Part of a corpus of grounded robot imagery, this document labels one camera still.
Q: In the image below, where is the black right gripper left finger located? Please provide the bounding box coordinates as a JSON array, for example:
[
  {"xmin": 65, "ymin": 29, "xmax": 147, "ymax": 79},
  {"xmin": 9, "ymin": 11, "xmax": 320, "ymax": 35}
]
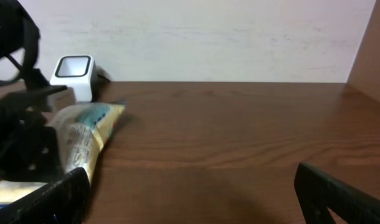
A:
[{"xmin": 0, "ymin": 167, "xmax": 90, "ymax": 224}]

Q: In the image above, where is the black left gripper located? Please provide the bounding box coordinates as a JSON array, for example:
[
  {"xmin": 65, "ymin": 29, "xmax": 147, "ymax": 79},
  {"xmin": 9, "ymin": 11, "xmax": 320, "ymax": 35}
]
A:
[{"xmin": 0, "ymin": 86, "xmax": 67, "ymax": 182}]

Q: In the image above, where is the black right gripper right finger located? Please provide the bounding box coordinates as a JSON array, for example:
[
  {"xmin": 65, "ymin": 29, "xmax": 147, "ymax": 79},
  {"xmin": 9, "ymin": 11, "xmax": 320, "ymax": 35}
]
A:
[{"xmin": 294, "ymin": 162, "xmax": 380, "ymax": 224}]

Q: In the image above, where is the white blue snack bag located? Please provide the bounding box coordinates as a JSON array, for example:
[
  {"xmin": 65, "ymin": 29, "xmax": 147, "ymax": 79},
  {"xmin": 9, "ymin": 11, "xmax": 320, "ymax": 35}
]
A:
[{"xmin": 0, "ymin": 101, "xmax": 126, "ymax": 208}]

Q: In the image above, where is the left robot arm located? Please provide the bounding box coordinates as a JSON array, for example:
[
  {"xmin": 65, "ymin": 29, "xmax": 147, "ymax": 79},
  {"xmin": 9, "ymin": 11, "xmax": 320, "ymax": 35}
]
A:
[{"xmin": 0, "ymin": 1, "xmax": 67, "ymax": 182}]

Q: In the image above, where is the white barcode scanner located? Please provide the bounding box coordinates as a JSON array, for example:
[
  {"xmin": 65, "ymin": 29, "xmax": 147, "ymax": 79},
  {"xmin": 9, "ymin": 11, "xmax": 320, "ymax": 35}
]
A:
[{"xmin": 50, "ymin": 55, "xmax": 97, "ymax": 102}]

